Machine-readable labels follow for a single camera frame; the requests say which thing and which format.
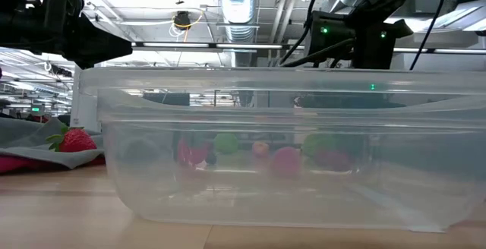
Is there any dark background screen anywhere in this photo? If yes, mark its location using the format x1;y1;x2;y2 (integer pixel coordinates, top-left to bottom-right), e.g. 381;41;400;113
143;92;191;107

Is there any long horizontal light bar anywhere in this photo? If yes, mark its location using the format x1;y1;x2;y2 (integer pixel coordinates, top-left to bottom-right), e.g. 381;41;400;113
131;41;486;55

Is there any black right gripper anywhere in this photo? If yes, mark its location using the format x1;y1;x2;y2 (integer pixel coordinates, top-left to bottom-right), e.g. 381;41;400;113
351;18;415;71

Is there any large red toy strawberry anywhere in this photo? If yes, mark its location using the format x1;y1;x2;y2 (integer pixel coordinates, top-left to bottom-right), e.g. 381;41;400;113
45;125;98;153

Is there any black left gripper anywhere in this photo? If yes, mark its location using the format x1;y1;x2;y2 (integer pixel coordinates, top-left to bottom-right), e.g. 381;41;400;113
37;0;134;71

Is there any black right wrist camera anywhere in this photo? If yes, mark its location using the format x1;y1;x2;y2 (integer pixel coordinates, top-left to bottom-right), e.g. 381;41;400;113
303;10;358;59

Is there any black hanging arm cable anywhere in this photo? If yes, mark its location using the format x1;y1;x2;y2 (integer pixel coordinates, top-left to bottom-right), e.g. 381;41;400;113
409;0;449;71

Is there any red cloth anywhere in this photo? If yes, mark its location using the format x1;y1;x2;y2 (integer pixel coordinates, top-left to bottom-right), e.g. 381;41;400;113
0;153;106;175

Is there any black ceiling device yellow cable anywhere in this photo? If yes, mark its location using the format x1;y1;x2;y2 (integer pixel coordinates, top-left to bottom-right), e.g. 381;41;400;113
172;10;193;30

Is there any grey cloth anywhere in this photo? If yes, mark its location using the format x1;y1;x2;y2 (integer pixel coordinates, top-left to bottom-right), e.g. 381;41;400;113
0;116;106;169

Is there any pink toy raspberry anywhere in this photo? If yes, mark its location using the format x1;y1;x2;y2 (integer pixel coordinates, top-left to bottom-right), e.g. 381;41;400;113
270;146;303;178

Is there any silver ribbed ventilation duct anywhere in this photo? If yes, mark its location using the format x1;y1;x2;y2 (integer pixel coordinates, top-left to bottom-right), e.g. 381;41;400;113
216;0;260;68

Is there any clear plastic tupperware container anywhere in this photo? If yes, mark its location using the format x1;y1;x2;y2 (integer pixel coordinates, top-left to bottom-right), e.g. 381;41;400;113
77;65;486;234

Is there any black right camera cable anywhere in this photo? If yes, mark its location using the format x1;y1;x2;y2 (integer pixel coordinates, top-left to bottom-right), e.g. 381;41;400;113
279;38;356;68

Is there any small pink toy peach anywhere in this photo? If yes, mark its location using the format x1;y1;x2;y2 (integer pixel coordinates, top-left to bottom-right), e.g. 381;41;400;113
251;140;270;159

